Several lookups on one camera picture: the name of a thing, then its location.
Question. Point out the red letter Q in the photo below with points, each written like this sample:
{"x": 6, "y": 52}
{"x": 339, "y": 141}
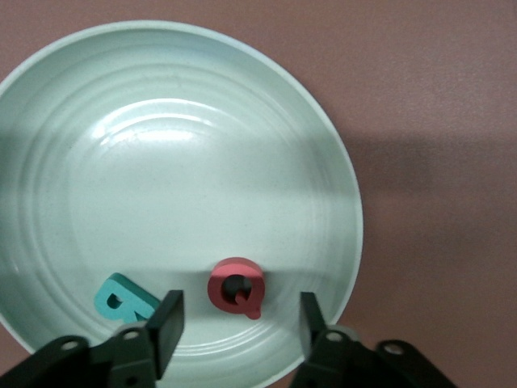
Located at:
{"x": 214, "y": 289}

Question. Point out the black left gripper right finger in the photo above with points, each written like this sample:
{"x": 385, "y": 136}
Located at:
{"x": 343, "y": 363}

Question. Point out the green plate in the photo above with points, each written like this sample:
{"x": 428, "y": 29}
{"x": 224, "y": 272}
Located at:
{"x": 182, "y": 182}

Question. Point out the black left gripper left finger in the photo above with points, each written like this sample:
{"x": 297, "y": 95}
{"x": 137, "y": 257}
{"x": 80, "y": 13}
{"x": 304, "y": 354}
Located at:
{"x": 133, "y": 359}

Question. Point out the brown table cover sheet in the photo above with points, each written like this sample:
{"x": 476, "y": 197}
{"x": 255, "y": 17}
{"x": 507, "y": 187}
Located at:
{"x": 444, "y": 121}

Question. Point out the teal letter R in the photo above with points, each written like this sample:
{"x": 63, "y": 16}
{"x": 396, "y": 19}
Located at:
{"x": 135, "y": 305}

